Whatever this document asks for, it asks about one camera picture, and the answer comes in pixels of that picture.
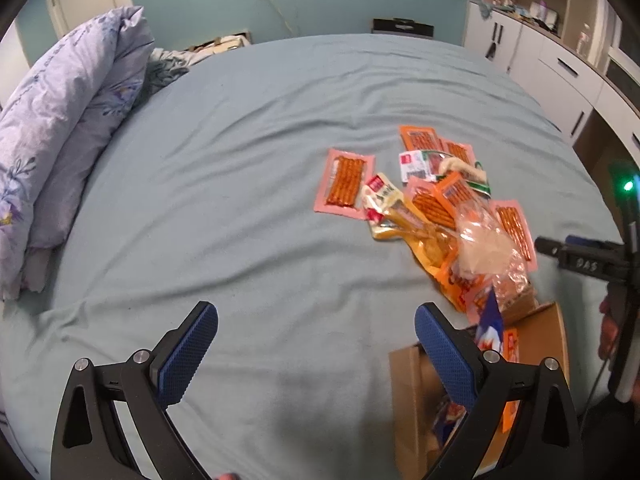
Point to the black bag on floor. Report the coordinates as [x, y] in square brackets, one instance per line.
[402, 27]

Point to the cardboard box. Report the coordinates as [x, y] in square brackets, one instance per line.
[524, 425]

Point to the white cabinet unit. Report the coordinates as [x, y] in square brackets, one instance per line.
[564, 54]

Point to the light blue bed sheet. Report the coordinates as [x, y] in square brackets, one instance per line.
[207, 192]

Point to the right pink snack packet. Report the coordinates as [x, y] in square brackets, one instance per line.
[512, 218]

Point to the left hand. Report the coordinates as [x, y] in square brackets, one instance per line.
[228, 476]

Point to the blue white snack bag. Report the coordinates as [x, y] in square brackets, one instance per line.
[487, 335]

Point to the pink snack packet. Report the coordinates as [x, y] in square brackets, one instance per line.
[340, 187]
[512, 218]

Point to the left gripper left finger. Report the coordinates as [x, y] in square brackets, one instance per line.
[180, 352]

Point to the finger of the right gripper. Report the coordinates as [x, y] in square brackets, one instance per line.
[589, 242]
[551, 248]

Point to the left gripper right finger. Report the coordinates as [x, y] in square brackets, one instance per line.
[452, 352]

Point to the right hand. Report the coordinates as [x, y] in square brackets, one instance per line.
[609, 330]

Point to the green white snack packet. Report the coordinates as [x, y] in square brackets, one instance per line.
[442, 165]

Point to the purple floral duvet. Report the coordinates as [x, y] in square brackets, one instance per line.
[54, 126]

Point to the clear bread bag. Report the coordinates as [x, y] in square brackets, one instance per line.
[488, 260]

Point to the yellow tofu snack packet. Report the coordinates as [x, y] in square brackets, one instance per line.
[389, 213]

